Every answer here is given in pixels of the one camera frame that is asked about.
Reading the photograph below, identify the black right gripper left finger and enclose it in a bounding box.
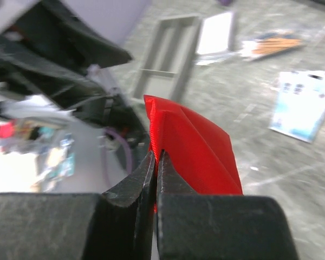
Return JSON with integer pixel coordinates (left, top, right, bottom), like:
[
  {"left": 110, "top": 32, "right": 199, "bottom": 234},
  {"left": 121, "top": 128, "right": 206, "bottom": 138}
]
[{"left": 103, "top": 151, "right": 156, "bottom": 259}]

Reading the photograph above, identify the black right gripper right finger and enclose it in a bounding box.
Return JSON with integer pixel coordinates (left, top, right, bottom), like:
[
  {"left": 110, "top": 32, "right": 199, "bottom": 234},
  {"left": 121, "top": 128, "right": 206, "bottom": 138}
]
[{"left": 157, "top": 151, "right": 197, "bottom": 259}]

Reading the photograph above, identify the red first aid pouch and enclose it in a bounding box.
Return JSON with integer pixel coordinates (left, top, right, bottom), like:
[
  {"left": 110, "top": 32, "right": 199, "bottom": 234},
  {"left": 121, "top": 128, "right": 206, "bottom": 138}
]
[{"left": 142, "top": 94, "right": 244, "bottom": 196}]

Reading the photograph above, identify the grey plastic tray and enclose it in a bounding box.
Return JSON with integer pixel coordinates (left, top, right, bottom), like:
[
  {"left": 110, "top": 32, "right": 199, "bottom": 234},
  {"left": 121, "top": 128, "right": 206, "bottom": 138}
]
[{"left": 132, "top": 14, "right": 201, "bottom": 103}]

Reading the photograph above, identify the bag of cotton swabs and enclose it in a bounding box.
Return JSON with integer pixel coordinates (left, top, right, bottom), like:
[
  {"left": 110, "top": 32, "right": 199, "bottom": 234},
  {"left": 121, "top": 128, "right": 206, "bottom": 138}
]
[{"left": 238, "top": 30, "right": 304, "bottom": 60}]

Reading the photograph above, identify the white gauze pad packet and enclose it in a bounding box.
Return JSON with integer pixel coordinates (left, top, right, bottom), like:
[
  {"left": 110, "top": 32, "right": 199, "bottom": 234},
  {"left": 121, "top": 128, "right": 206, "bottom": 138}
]
[{"left": 196, "top": 11, "right": 235, "bottom": 56}]

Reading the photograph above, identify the light blue mask packet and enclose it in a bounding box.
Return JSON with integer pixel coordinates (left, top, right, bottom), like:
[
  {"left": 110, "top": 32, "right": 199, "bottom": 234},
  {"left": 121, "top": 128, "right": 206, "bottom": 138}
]
[{"left": 269, "top": 70, "right": 325, "bottom": 143}]

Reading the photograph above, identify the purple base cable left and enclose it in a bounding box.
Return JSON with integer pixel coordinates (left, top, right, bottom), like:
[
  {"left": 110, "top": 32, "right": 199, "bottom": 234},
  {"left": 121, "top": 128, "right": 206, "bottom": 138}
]
[{"left": 101, "top": 127, "right": 133, "bottom": 190}]

